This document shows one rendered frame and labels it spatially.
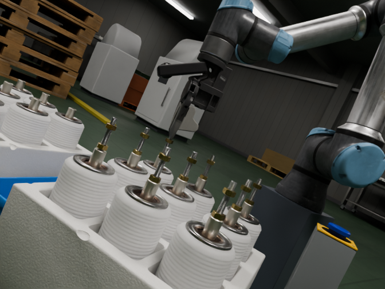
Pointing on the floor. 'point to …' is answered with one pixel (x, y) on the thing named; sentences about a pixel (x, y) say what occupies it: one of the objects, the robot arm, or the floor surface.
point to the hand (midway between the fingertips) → (170, 132)
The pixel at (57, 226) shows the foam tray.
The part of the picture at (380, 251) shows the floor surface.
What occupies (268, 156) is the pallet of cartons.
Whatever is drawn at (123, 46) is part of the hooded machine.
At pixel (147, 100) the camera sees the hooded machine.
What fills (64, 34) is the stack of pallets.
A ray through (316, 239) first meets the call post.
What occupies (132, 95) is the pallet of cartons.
